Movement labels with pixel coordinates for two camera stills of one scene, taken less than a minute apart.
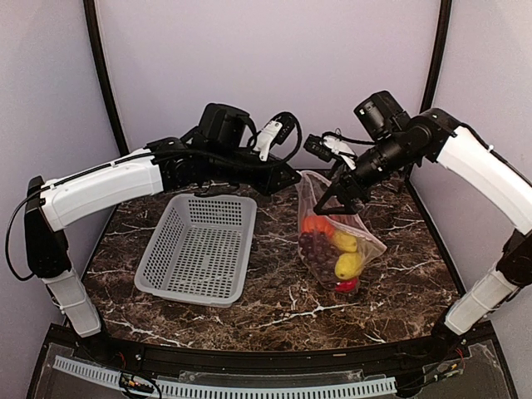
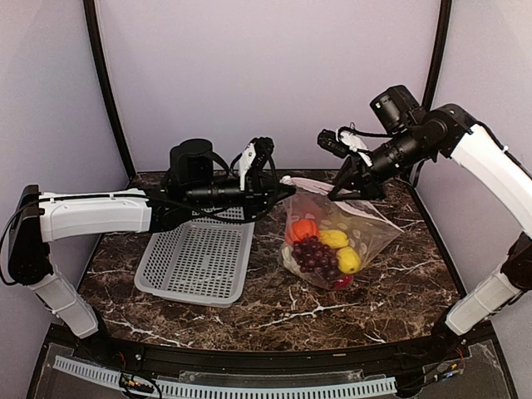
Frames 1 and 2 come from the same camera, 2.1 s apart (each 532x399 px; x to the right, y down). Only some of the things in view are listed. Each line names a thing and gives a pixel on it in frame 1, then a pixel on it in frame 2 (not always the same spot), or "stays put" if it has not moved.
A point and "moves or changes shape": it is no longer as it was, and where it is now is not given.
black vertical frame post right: x=445 y=19 stays put
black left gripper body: x=225 y=163 → x=203 y=194
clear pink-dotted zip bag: x=334 y=248 moves or changes shape
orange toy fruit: x=317 y=224 → x=297 y=229
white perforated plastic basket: x=199 y=252 stays put
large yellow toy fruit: x=347 y=242 → x=335 y=238
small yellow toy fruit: x=347 y=266 moves or changes shape
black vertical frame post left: x=90 y=7 stays put
